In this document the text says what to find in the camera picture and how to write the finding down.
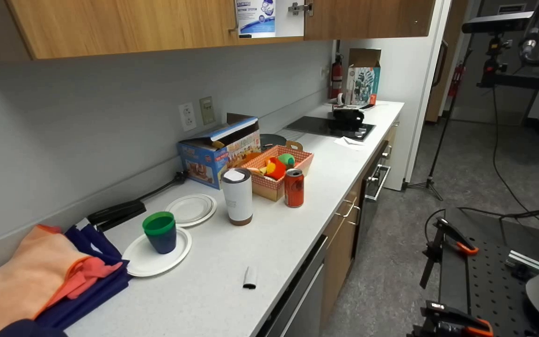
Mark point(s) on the wooden cabinet door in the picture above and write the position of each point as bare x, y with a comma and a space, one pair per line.
359, 19

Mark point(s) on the black perforated robot base table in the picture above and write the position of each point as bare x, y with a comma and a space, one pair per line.
493, 283

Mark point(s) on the wooden lower cabinet drawers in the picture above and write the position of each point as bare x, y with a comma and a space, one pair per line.
342, 236

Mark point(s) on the white blue package in cabinet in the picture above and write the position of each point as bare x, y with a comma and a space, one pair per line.
256, 17

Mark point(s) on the orange box of toys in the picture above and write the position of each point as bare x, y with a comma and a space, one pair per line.
269, 169

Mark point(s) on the red soda can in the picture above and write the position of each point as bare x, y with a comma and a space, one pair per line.
295, 187

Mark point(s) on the white tumbler with brown base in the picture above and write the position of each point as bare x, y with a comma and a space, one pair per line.
237, 187

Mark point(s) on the blue cardboard box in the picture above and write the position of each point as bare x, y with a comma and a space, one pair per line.
207, 155

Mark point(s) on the black induction cooktop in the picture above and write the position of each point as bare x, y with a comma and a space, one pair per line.
331, 127

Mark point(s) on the black pot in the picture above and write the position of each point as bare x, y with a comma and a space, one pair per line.
349, 118

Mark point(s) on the small white plate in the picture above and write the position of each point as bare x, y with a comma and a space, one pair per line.
194, 210

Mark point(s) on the red fire extinguisher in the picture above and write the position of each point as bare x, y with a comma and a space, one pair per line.
336, 77

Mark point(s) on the green and blue cup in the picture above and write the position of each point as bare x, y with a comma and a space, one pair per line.
160, 228

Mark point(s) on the teal printed box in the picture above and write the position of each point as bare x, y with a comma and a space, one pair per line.
362, 77

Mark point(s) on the large white plate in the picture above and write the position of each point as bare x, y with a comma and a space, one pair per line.
143, 260

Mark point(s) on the black flat tool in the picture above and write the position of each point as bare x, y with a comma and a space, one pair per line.
114, 215

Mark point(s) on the orange black clamp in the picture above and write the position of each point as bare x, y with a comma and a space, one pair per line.
447, 320
447, 234

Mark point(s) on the navy blue cloth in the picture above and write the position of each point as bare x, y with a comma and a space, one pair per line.
93, 242

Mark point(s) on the orange black clamp front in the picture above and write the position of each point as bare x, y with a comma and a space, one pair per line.
447, 320

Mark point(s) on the orange cloth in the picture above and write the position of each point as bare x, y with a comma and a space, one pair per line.
44, 270

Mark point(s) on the wooden upper cabinets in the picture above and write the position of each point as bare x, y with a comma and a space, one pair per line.
78, 28

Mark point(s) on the white wall outlet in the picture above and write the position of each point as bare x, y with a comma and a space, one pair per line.
188, 116

